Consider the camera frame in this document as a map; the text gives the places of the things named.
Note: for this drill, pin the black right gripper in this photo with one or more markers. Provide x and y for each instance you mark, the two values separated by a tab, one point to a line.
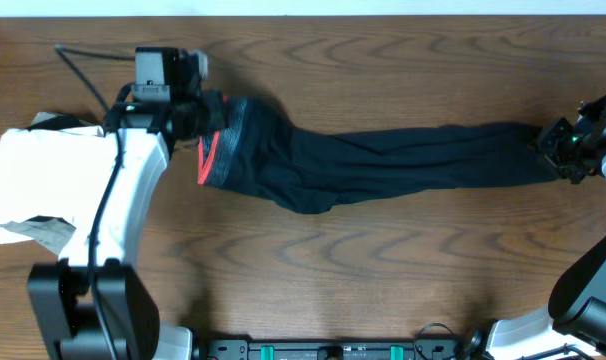
555	148

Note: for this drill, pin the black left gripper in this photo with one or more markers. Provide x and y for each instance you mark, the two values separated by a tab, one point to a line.
213	112

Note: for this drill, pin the dark teal athletic pants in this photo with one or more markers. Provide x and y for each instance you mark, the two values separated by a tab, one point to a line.
261	153

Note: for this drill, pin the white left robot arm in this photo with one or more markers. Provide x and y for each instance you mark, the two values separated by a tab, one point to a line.
91	304

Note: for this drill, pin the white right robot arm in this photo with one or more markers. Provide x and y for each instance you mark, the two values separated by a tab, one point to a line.
573	324

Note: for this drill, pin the black folded garment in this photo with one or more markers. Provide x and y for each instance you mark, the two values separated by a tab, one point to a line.
56	123

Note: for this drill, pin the white folded garment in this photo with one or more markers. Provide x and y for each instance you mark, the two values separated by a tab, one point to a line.
57	174

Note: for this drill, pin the beige folded garment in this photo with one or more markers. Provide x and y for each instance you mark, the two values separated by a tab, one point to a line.
51	233

